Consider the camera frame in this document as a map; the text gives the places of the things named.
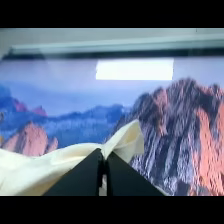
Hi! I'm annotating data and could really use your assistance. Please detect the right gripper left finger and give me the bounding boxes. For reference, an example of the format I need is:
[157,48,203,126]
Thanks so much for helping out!
[43,148,105,197]

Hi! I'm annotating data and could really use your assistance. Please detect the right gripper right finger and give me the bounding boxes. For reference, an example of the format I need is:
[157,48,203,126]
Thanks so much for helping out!
[105,151,165,197]

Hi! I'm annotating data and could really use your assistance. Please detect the cream pants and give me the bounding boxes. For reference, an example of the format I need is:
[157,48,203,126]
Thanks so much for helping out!
[0,119,172,197]

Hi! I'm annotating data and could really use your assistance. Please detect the silver frame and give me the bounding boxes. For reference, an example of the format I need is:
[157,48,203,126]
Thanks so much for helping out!
[9,37,224,55]

